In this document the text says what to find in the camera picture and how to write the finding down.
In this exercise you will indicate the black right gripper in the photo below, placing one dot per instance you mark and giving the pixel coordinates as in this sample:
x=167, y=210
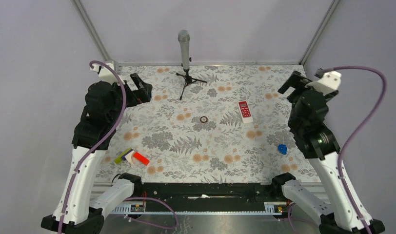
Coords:
x=295, y=81

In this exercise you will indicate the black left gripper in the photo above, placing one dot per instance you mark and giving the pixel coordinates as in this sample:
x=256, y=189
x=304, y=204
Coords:
x=137, y=97

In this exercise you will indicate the white red remote control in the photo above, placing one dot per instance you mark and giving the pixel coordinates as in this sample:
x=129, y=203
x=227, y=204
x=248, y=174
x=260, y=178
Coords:
x=245, y=112

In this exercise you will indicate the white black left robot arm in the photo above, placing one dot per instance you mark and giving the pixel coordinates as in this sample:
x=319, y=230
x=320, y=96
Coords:
x=104, y=107

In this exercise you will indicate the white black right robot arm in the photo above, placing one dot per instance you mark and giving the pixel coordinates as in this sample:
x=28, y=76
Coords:
x=344, y=213

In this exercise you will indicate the black tripod mic stand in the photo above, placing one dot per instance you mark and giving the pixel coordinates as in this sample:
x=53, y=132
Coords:
x=187, y=78

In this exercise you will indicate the blue plastic piece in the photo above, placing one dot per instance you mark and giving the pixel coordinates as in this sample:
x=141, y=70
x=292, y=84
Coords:
x=282, y=148

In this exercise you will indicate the small round tape roll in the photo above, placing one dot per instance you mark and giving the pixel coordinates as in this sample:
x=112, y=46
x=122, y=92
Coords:
x=203, y=119

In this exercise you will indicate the grey microphone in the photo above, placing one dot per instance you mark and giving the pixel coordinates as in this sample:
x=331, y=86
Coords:
x=184, y=39

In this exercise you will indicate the white block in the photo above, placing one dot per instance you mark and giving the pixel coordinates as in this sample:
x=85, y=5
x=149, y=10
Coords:
x=128, y=157

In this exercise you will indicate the red block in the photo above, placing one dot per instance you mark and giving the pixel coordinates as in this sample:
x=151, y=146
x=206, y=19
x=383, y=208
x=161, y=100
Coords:
x=141, y=158

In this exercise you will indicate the floral table mat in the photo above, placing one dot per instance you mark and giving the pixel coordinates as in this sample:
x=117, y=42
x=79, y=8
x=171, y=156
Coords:
x=180, y=148

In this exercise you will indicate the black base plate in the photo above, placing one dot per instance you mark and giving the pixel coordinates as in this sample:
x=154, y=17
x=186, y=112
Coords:
x=170, y=193

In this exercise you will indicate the slotted cable duct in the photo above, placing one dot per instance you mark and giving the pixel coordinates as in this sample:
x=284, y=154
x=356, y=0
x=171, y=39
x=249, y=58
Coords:
x=200, y=208

